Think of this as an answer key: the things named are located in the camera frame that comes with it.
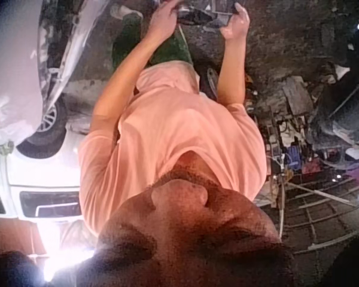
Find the person's left hand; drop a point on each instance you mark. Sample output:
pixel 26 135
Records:
pixel 164 25

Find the person's right hand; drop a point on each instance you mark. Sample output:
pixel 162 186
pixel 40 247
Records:
pixel 237 30

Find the dark metal machine part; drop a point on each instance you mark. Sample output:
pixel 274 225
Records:
pixel 203 12

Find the person's legs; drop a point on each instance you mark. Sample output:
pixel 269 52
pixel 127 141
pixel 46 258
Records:
pixel 167 53

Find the silver car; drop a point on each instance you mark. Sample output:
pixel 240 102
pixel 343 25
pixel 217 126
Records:
pixel 57 74

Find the heap of tools and parts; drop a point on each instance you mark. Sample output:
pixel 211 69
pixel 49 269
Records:
pixel 290 125

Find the white car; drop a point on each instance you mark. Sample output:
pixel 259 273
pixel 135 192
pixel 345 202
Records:
pixel 39 179

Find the metal grid frame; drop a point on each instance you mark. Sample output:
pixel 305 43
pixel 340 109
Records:
pixel 317 209

